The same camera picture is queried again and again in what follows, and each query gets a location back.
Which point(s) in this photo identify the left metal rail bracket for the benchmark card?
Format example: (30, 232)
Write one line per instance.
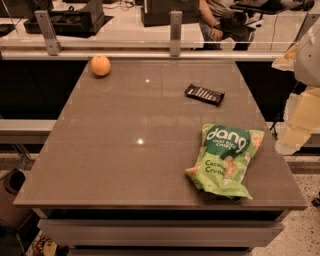
(53, 46)

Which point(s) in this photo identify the metal rail bracket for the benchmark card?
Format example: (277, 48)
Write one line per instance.
(53, 46)
(175, 33)

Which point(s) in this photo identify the green rice chip bag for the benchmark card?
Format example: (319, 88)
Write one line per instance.
(223, 159)

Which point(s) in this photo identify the middle metal rail bracket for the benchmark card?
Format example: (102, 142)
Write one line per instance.
(175, 33)

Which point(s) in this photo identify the black box on back table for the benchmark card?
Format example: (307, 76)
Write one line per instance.
(158, 12)

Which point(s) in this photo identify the black case on back table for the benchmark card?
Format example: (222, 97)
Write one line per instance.
(83, 22)

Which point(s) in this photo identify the orange fruit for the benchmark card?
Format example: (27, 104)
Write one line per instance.
(100, 65)

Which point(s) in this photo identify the seated person in background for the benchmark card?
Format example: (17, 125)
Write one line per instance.
(218, 22)

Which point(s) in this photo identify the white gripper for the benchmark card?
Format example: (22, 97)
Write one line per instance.
(308, 60)

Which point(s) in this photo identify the brown bin on floor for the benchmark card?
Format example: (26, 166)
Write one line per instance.
(11, 215)

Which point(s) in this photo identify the black snack bar wrapper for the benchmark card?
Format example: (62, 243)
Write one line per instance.
(204, 95)

